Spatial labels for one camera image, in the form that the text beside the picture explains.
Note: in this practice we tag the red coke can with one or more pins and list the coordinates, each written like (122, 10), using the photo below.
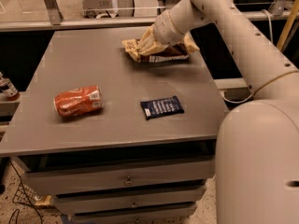
(79, 101)

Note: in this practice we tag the dark blue snack bar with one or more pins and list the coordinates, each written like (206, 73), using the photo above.
(162, 107)

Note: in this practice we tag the grey drawer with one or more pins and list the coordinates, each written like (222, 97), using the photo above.
(132, 198)
(124, 175)
(138, 214)

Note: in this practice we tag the middle grey drawer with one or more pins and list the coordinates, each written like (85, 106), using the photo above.
(132, 198)

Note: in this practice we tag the grey drawer cabinet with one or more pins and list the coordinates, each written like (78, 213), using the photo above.
(42, 141)

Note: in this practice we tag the top grey drawer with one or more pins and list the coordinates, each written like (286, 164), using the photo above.
(124, 175)

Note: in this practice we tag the metal railing frame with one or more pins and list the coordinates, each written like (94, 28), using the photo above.
(33, 15)

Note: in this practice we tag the black wire rack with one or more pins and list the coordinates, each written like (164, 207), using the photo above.
(21, 195)

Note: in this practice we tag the small bottle at left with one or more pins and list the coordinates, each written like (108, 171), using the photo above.
(8, 89)

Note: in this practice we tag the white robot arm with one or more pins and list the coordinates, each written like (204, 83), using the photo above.
(257, 151)

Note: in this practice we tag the yellow wooden frame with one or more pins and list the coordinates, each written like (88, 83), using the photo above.
(288, 25)

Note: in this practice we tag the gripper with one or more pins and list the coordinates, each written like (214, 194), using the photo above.
(163, 29)

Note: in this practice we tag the white box device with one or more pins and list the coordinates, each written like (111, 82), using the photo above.
(100, 8)

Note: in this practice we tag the bottom grey drawer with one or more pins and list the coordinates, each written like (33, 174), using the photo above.
(138, 214)

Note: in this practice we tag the brown chip bag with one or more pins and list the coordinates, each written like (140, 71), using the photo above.
(181, 51)

